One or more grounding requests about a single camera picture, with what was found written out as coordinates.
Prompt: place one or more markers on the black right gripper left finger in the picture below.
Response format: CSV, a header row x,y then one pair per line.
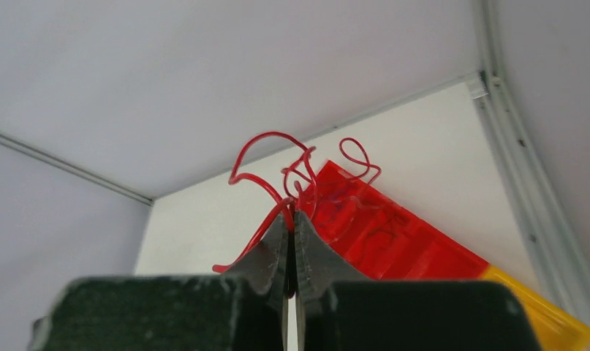
x,y
253,294

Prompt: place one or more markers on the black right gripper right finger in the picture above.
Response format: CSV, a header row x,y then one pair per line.
x,y
318,268

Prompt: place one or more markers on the red plastic bin row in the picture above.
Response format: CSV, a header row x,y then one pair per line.
x,y
380,238

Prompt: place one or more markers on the yellow plastic bin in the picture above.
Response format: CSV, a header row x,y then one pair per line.
x,y
554,328

